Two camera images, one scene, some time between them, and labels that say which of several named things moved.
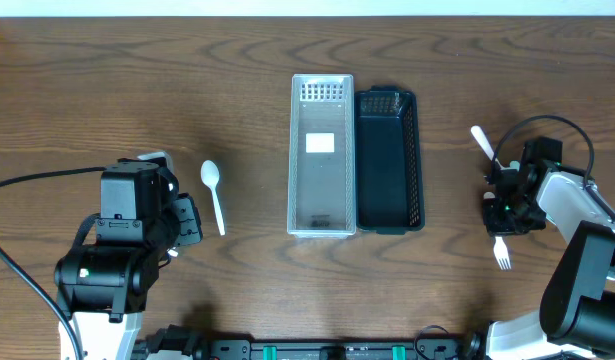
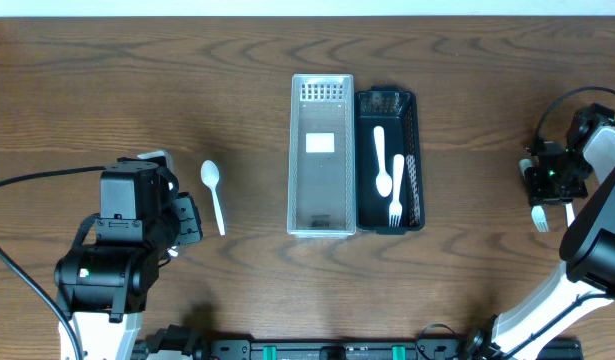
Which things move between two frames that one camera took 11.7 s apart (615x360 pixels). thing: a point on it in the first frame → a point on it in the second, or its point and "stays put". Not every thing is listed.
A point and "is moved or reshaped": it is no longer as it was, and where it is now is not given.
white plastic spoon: (482, 140) → (383, 182)
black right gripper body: (515, 216) → (558, 185)
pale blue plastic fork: (514, 165) is moved or reshaped
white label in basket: (319, 142) stays put
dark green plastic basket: (390, 179) stays put
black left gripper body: (188, 220) stays put
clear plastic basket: (322, 157) stays put
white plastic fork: (501, 253) → (395, 210)
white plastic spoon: (211, 176) stays put
